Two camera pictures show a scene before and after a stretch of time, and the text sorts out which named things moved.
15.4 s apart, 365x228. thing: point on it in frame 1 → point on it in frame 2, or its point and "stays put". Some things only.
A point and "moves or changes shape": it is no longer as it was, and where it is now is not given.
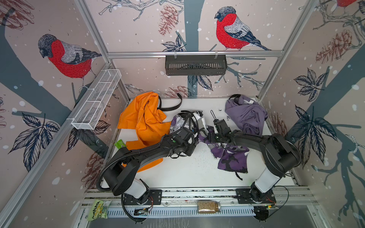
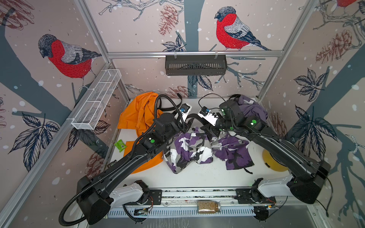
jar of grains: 208,206 stays put
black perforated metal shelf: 193,65 stays put
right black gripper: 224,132 → 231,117
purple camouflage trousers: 184,120 moves or changes shape
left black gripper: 192,148 → 171,115
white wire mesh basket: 88,115 stays put
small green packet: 119,143 stays put
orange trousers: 141,112 stays put
